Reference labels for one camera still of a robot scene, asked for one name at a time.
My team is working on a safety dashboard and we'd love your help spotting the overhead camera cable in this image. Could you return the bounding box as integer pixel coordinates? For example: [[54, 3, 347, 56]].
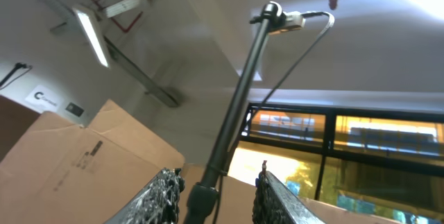
[[211, 10, 336, 224]]

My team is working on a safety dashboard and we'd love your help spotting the brown cardboard box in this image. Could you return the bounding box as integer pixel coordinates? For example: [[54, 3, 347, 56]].
[[0, 94, 400, 224]]

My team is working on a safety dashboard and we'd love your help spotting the ceiling strip light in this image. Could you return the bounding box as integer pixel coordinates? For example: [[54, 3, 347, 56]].
[[73, 5, 111, 69]]

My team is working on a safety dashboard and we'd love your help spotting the black camera mast pole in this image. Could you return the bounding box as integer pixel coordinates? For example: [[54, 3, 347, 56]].
[[184, 1, 283, 224]]

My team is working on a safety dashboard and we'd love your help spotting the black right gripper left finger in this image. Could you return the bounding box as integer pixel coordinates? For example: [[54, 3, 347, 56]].
[[105, 168, 185, 224]]

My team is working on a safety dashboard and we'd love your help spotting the grey overhead camera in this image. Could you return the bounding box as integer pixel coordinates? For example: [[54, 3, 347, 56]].
[[268, 11, 306, 35]]

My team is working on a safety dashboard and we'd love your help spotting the white logo wall sign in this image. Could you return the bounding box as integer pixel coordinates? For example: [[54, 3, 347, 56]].
[[25, 85, 64, 112]]

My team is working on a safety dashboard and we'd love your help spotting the red ceiling pipe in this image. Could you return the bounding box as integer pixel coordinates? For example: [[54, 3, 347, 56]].
[[65, 0, 144, 34]]

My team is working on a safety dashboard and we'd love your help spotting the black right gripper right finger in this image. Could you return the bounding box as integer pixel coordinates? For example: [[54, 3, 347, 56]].
[[253, 160, 325, 224]]

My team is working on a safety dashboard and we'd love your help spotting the black framed window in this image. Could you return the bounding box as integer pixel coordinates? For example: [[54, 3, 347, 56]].
[[228, 103, 443, 223]]

